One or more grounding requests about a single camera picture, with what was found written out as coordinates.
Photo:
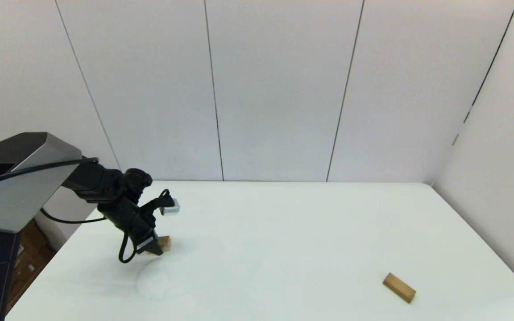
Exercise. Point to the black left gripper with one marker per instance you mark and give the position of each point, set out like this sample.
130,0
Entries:
132,220

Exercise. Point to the arched wooden building block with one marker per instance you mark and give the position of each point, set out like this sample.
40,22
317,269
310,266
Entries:
165,243

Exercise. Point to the rectangular wooden building block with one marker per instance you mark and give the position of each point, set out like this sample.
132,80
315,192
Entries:
399,287

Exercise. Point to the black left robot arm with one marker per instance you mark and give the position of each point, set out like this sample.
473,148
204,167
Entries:
16,196

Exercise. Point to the brown cardboard box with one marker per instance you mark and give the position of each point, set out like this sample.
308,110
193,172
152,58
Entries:
31,263

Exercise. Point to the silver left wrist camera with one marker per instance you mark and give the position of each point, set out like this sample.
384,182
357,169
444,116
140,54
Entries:
171,207

